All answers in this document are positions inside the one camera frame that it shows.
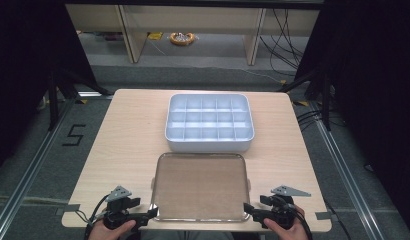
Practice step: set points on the black curtain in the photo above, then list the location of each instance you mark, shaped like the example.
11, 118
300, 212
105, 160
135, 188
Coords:
23, 66
376, 83

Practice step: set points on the aluminium floor rail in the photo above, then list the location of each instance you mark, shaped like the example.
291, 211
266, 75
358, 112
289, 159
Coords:
346, 173
29, 173

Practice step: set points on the black tape floor mark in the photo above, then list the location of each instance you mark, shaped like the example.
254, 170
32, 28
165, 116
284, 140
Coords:
73, 135

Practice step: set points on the grey tape piece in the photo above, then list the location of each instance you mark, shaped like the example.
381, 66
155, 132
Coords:
71, 208
323, 215

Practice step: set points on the white compartment box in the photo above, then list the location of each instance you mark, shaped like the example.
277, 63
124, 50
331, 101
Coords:
209, 121

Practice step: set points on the black metal stand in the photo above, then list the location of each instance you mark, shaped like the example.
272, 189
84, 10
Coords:
53, 100
325, 100

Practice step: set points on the person's right hand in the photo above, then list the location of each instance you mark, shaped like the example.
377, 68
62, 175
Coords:
291, 234

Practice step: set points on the person's left hand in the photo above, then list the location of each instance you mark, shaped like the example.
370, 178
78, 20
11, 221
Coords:
104, 233

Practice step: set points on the yellow floor tape piece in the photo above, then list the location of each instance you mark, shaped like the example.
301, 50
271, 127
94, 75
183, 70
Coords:
81, 101
301, 103

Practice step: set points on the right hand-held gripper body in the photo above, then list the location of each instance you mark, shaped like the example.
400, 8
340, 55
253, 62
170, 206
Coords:
283, 210

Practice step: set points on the metal baking tray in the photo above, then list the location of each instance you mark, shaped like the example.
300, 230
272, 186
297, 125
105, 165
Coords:
199, 186

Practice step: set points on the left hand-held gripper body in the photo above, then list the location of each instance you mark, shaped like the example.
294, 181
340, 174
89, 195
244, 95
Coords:
118, 203

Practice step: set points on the yellow flat item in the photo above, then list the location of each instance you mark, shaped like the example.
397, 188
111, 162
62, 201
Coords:
155, 36

